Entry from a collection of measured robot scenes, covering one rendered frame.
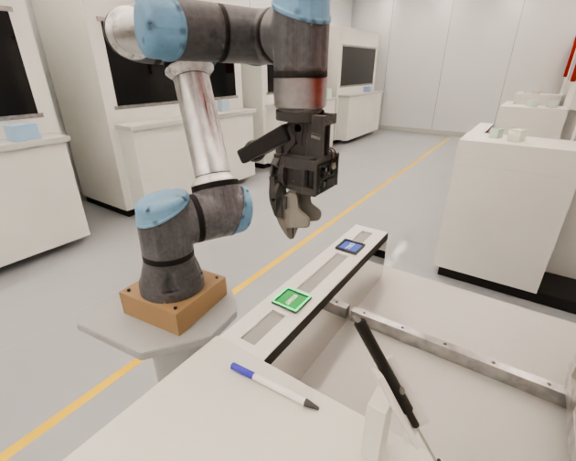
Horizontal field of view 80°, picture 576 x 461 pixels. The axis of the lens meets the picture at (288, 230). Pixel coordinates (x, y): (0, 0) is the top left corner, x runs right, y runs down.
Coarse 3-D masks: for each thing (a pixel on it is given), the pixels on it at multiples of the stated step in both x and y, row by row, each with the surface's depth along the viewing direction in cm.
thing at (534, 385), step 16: (352, 320) 81; (368, 320) 78; (384, 320) 77; (400, 336) 75; (416, 336) 73; (432, 352) 72; (448, 352) 70; (464, 352) 69; (480, 368) 67; (496, 368) 65; (512, 368) 65; (512, 384) 65; (528, 384) 63; (544, 384) 62; (560, 400) 61
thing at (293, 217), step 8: (288, 192) 54; (288, 200) 55; (296, 200) 54; (288, 208) 55; (296, 208) 54; (288, 216) 56; (296, 216) 55; (304, 216) 54; (280, 224) 57; (288, 224) 57; (296, 224) 56; (304, 224) 55; (288, 232) 58
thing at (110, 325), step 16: (112, 304) 87; (224, 304) 87; (96, 320) 82; (112, 320) 82; (128, 320) 82; (208, 320) 82; (224, 320) 82; (96, 336) 78; (112, 336) 77; (128, 336) 77; (144, 336) 77; (160, 336) 77; (176, 336) 77; (192, 336) 77; (208, 336) 77; (128, 352) 74; (144, 352) 73; (160, 352) 74; (176, 352) 83; (192, 352) 85; (160, 368) 87
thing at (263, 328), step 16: (336, 240) 89; (352, 240) 89; (368, 240) 89; (320, 256) 81; (336, 256) 82; (352, 256) 81; (304, 272) 75; (320, 272) 76; (336, 272) 75; (304, 288) 70; (320, 288) 69; (272, 304) 65; (240, 320) 61; (256, 320) 61; (272, 320) 61; (288, 320) 61; (224, 336) 57; (240, 336) 57; (256, 336) 58; (272, 336) 57; (256, 352) 54
